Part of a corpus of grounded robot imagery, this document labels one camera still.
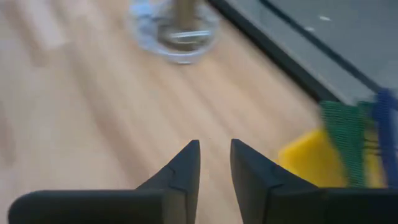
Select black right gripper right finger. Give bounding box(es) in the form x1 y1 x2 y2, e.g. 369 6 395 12
230 138 398 224

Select black aluminium table frame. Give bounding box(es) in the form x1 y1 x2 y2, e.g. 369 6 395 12
206 0 341 103

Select blue braided USB cable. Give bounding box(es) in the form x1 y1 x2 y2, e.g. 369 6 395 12
372 88 398 189

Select white coiled lamp cable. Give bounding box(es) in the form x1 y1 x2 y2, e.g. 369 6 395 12
128 0 222 65

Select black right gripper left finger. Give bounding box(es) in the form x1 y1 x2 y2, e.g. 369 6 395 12
7 139 201 224

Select yellow plastic basket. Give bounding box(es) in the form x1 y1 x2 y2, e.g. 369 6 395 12
276 127 388 189

